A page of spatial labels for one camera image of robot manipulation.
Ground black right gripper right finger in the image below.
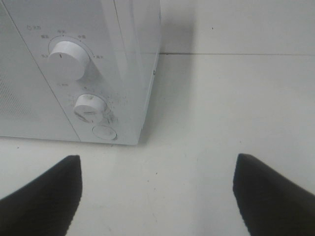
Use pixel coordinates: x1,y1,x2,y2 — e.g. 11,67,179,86
233,153,315,236

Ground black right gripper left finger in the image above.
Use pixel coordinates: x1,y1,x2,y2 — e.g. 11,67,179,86
0,155,82,236

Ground round door release button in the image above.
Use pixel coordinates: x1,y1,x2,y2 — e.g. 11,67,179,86
92,125,117,140

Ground white microwave door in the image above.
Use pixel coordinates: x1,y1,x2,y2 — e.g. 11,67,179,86
0,4,79,141

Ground lower white timer knob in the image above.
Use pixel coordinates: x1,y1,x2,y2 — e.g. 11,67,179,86
73,94,107,123

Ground white microwave oven body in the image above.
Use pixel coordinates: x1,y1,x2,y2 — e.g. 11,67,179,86
0,0,161,145

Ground upper white power knob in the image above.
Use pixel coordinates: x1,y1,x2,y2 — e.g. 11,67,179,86
48,41,90,80

